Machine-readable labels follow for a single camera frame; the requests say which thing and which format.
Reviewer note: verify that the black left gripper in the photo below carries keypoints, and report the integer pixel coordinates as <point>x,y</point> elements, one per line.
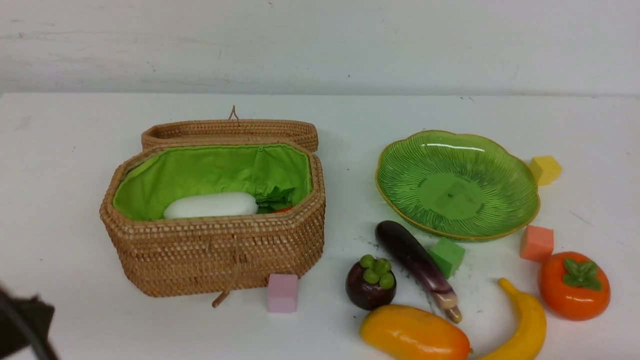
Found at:
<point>25,322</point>

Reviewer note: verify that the orange carrot with green leaves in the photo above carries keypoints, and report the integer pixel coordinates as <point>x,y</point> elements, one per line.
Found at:
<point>276,201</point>

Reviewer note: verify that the dark purple mangosteen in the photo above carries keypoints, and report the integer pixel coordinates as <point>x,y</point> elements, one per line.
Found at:
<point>371,283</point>

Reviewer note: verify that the yellow orange mango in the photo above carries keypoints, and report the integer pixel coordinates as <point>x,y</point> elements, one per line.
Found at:
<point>407,333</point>

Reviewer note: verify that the yellow banana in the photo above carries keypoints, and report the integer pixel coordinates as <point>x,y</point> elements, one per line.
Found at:
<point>530,335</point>

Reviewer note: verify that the orange persimmon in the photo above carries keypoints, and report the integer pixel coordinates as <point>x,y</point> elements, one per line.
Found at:
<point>573,286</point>

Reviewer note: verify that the woven rattan basket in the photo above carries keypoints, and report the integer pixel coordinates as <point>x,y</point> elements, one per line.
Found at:
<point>187,256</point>

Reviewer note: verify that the white radish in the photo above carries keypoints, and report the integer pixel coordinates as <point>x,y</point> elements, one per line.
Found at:
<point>212,205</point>

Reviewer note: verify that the pink foam cube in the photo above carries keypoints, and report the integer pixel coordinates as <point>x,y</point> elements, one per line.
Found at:
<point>282,293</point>

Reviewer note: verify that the woven rattan basket lid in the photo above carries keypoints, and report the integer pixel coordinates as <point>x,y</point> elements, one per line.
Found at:
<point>301,133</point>

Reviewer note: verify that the purple eggplant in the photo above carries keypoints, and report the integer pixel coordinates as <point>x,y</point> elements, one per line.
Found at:
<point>401,244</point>

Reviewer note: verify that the green foam cube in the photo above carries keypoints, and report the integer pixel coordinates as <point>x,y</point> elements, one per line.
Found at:
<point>447,255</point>

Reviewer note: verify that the green leaf-shaped glass plate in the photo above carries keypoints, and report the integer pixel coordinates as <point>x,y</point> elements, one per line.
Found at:
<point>459,186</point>

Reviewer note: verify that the orange foam cube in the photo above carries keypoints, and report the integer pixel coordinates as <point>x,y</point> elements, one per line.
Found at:
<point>536,244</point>

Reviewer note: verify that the yellow foam block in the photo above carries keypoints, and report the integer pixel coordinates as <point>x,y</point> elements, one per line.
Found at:
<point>545,169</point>

